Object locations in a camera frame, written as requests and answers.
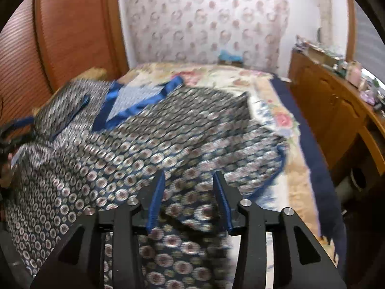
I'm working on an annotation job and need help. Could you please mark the beige floral bed cover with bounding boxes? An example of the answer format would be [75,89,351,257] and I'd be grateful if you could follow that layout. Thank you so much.
[116,62,346,256]

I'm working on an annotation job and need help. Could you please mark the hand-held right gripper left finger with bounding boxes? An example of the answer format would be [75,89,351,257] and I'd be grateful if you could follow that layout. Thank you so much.
[30,170,166,289]

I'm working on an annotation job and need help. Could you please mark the long wooden cabinet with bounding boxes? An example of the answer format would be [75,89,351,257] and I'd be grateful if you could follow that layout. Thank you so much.
[288,49,385,187]

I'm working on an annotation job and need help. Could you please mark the cardboard box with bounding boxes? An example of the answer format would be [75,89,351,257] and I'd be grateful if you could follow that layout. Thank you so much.
[305,46,330,62]

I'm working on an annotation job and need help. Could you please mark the pink jug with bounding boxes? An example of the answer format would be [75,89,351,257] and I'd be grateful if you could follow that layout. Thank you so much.
[347,61,363,86]

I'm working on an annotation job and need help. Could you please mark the tied lace curtain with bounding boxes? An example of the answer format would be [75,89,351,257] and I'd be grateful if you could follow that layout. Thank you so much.
[314,0,335,42]

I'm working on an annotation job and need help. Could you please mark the wooden louvred wardrobe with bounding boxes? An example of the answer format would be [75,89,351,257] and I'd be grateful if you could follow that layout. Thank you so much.
[0,0,130,121]

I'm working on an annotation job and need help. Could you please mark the light blue cloth bundle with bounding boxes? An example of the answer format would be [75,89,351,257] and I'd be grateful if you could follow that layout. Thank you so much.
[218,50,243,66]

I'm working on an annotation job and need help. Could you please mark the navy circle-patterned silk robe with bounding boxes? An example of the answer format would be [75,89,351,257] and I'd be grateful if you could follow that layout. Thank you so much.
[6,76,290,289]

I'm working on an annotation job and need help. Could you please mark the blue floral white bedsheet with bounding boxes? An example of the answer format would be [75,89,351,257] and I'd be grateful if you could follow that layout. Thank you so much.
[251,98,279,121]

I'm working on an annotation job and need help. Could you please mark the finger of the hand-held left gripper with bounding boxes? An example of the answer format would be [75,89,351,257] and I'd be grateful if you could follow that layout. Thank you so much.
[0,123,23,157]

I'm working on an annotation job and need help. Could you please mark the circle-patterned pink curtain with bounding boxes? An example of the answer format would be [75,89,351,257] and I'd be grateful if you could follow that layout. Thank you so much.
[118,0,290,73]

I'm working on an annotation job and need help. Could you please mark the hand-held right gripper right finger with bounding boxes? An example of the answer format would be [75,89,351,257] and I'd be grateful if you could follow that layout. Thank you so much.
[212,171,347,289]

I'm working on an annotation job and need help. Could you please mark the mustard patterned folded blanket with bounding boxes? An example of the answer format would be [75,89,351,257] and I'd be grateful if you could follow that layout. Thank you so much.
[75,67,108,81]

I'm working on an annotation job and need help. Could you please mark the grey window blind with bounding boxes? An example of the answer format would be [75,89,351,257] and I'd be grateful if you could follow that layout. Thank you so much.
[354,1,385,80]

